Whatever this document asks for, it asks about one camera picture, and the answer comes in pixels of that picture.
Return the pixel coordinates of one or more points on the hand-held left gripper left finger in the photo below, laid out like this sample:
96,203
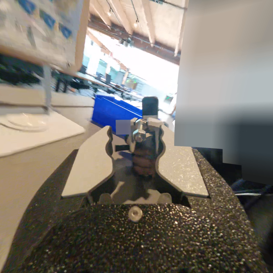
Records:
91,166

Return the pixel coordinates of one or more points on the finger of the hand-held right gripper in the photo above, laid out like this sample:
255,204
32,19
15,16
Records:
154,123
133,124

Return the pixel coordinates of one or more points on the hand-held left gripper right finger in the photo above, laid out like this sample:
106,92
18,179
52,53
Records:
183,168

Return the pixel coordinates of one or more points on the steel hex bolt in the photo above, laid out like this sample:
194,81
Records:
139,123

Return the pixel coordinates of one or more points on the large blue plastic bin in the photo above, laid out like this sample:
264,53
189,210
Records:
106,113

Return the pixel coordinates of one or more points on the person's right hand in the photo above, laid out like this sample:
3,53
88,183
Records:
142,164

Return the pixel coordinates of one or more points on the printed instruction sheet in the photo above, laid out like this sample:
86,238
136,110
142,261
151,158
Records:
32,32

